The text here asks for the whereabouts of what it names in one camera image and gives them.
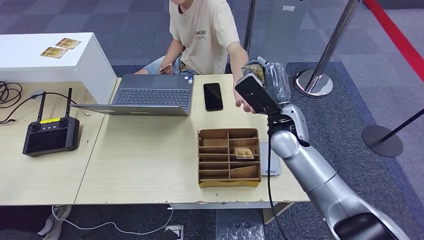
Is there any black smartphone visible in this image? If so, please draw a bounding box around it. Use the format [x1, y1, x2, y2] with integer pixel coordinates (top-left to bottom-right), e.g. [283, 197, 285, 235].
[202, 82, 224, 112]

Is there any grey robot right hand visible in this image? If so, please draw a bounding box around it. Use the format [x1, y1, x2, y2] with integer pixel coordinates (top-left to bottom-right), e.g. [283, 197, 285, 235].
[243, 56, 292, 105]

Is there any wooden compartment card organiser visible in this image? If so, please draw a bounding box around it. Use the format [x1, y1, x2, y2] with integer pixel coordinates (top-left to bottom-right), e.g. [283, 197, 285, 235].
[197, 128, 263, 189]

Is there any black remote controller with antennas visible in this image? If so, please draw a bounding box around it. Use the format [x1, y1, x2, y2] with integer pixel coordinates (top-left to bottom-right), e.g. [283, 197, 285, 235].
[22, 87, 81, 158]

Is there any person's right hand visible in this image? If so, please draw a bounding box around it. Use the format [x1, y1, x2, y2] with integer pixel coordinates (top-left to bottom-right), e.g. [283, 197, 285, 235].
[158, 62, 174, 75]

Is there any chrome post with dark base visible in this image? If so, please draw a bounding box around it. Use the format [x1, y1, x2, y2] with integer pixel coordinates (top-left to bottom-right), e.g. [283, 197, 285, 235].
[241, 0, 259, 56]

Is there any gold patterned ID card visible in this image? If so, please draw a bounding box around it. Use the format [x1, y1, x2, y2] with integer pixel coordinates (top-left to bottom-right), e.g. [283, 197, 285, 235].
[241, 63, 266, 85]

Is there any long black cable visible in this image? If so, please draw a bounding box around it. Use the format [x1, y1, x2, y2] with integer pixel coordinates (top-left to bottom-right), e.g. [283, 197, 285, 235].
[0, 91, 79, 125]

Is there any red floor strip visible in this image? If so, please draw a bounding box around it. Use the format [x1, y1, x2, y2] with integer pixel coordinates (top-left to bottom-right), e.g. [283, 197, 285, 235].
[363, 0, 424, 83]

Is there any white box cabinet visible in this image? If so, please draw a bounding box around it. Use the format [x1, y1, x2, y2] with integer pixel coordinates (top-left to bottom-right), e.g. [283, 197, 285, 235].
[0, 32, 118, 105]

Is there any metal floor socket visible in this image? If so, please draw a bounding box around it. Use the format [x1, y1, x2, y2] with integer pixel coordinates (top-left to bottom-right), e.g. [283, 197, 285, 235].
[164, 225, 184, 240]

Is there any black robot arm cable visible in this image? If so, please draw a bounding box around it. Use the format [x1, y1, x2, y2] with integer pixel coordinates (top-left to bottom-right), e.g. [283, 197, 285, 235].
[265, 114, 282, 240]

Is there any gold patterned room key card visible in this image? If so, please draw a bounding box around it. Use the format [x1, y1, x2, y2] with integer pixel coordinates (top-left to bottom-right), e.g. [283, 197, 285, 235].
[234, 147, 255, 161]

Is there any black stanchion with flat base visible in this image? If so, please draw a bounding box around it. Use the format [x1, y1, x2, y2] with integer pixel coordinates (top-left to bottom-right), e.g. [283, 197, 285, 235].
[361, 107, 424, 159]

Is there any person's left hand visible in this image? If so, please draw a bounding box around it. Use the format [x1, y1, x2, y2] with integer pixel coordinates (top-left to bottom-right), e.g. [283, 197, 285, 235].
[233, 90, 257, 115]

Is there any white floor cable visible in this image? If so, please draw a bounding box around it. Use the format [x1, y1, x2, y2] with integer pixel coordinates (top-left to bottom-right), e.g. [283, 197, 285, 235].
[51, 205, 175, 236]

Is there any bystander's white shoe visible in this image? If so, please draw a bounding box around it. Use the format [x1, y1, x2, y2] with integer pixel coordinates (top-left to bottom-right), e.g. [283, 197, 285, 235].
[37, 204, 72, 240]

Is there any person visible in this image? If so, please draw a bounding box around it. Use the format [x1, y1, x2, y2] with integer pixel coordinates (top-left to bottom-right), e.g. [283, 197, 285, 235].
[134, 0, 257, 115]

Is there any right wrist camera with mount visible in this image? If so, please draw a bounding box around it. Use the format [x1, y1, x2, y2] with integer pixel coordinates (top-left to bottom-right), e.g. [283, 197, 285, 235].
[234, 72, 297, 135]

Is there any grey open laptop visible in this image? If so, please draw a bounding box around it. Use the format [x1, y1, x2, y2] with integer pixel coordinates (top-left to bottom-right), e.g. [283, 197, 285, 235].
[70, 73, 196, 117]

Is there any grey white card reader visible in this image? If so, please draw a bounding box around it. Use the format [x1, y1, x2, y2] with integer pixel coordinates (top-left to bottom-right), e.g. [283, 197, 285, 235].
[259, 142, 282, 177]

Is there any coiled black cable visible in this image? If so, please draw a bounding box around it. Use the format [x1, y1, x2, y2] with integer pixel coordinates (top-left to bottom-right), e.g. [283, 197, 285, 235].
[0, 81, 23, 109]

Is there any chrome stanchion with round base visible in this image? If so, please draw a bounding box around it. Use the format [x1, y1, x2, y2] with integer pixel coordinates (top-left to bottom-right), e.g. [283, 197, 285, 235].
[293, 0, 362, 99]

